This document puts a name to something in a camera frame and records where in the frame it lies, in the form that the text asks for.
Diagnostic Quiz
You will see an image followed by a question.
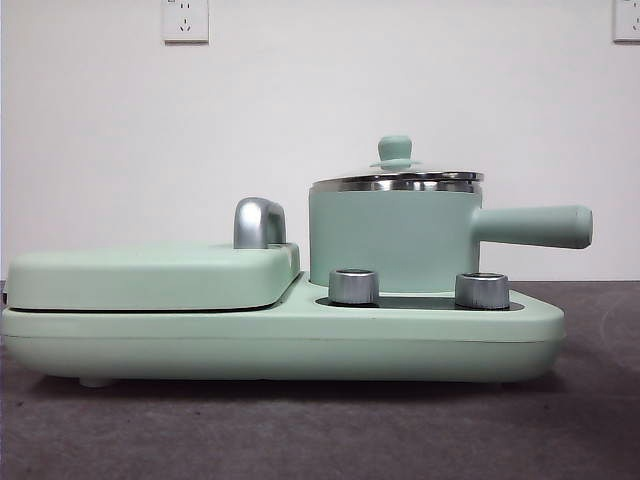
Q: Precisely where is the chrome cover handle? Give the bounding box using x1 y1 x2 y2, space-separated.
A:
233 197 288 250

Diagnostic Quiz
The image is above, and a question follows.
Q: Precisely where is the white wall socket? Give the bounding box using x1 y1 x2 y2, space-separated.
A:
612 0 640 44
162 0 210 45

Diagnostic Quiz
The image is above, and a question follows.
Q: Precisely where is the green grill cover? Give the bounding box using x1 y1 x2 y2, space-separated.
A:
7 241 302 312

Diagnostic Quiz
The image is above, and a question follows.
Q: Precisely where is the glass lid with green knob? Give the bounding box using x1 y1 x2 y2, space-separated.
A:
309 135 485 194

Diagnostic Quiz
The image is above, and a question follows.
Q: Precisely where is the silver control knob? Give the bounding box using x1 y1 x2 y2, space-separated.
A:
328 268 380 305
454 271 510 309

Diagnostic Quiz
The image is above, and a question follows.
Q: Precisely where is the green pot with handle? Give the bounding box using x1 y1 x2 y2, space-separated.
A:
307 182 595 296

